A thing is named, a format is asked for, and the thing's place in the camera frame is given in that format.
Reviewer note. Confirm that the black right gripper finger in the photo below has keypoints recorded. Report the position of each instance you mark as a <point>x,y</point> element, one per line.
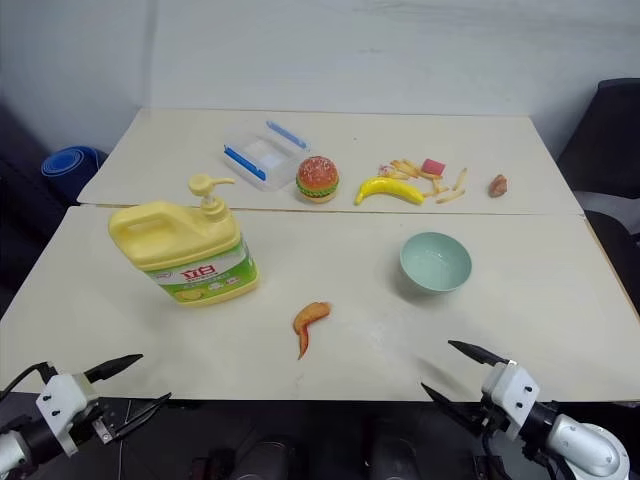
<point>452,405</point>
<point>480,354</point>

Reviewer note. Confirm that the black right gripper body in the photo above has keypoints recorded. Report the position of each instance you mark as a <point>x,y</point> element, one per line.
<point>490,420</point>

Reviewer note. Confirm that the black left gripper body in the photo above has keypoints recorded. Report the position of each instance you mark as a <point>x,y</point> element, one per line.
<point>114,415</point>

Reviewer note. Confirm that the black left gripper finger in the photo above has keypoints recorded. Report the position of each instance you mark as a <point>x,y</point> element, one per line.
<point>112,366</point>
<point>142,415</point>

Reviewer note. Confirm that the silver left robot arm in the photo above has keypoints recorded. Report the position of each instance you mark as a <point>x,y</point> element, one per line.
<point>22,442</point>

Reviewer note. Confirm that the light green bowl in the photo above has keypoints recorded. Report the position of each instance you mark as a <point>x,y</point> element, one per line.
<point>435,260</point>

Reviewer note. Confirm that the yellow dish soap pump bottle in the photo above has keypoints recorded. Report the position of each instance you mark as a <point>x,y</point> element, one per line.
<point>187,245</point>

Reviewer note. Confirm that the dark rounded shape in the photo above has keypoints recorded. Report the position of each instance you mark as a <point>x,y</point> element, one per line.
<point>270,462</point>

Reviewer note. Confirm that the yellow toy french fry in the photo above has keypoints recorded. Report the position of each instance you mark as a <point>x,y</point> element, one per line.
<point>450,197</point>
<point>411,167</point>
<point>436,191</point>
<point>436,184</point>
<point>460,178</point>
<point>399,170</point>

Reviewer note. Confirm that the black chair armrest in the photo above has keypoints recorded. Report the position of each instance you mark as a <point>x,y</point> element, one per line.
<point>615,260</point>

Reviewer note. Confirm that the orange toy chicken wing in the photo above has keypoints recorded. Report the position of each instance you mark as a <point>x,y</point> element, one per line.
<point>310,322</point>

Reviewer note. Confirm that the brown toy chicken nugget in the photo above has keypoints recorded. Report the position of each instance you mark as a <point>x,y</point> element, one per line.
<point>498,185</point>

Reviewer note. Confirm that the dark sofa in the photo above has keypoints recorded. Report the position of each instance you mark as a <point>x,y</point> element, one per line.
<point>30,200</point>

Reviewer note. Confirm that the yellow toy banana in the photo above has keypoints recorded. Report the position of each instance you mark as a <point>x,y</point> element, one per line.
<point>387,189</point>

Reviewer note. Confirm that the red toy fries box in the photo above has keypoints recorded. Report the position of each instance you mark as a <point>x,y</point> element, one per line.
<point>433,166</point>

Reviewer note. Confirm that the blue rolled mat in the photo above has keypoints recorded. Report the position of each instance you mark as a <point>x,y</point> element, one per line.
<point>67,162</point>

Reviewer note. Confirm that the red white small packet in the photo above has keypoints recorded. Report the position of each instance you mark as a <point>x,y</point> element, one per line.
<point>384,168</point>

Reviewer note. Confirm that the toy hamburger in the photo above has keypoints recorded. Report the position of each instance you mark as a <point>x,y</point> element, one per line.
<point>318,179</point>

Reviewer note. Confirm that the black chair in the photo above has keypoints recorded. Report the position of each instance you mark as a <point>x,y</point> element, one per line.
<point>607,135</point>

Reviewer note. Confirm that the clear container with blue clips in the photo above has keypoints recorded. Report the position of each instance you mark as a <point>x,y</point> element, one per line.
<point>262,157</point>

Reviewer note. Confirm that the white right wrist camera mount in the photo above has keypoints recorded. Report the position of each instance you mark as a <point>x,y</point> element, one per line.
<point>512,395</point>

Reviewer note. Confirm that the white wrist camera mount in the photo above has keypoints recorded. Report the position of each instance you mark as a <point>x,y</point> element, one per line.
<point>512,395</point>
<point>62,405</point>

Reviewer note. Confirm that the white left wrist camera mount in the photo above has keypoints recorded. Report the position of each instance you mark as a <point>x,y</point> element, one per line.
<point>62,405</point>

